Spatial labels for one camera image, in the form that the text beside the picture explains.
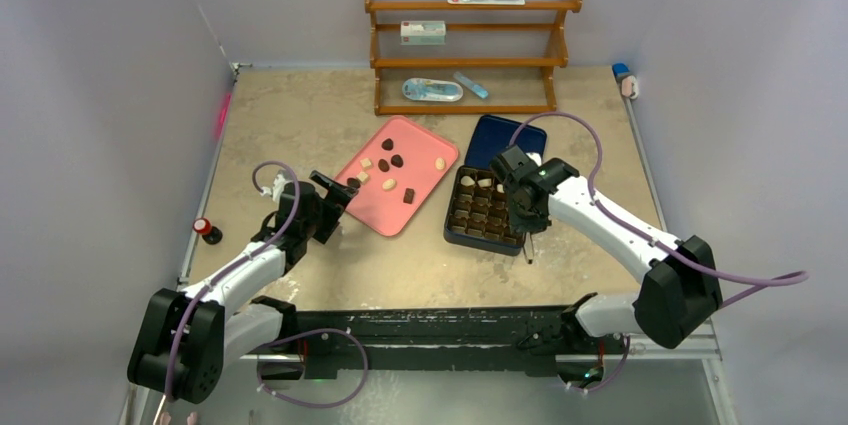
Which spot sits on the light blue small tube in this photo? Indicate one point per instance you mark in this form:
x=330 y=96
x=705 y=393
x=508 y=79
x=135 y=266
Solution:
x=471 y=85

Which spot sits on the dark rectangular chocolate piece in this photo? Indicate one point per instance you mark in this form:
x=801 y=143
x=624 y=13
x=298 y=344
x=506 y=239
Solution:
x=409 y=196

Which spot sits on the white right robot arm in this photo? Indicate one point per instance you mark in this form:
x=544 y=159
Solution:
x=677 y=290

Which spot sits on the pink plastic tray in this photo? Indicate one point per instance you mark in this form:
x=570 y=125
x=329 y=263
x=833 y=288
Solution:
x=384 y=210

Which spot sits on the wooden shelf rack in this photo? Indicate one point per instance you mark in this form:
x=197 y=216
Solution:
x=531 y=36

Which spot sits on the dark blue tin lid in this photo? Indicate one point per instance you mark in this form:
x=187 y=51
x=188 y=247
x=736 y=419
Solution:
x=492 y=135

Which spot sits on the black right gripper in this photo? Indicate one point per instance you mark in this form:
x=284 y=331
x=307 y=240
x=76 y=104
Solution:
x=523 y=213

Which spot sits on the light blue oval package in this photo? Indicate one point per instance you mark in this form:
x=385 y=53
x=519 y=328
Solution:
x=429 y=90

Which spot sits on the blue white corner device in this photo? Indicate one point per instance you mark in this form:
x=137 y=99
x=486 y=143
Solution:
x=626 y=80

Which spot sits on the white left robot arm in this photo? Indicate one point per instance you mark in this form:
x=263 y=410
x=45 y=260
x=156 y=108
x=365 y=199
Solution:
x=225 y=296

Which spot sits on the blue chocolate tin box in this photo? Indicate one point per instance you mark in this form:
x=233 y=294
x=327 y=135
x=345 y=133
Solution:
x=477 y=217

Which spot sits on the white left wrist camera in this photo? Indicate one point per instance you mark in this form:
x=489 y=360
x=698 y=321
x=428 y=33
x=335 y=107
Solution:
x=277 y=188

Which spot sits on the white green small box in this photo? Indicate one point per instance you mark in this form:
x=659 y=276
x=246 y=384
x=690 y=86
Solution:
x=422 y=33

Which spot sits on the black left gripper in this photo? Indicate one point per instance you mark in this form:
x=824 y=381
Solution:
x=332 y=205

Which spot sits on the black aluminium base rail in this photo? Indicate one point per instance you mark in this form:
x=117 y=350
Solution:
x=538 y=341

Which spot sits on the red black button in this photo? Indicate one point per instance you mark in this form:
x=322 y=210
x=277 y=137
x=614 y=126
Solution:
x=209 y=233

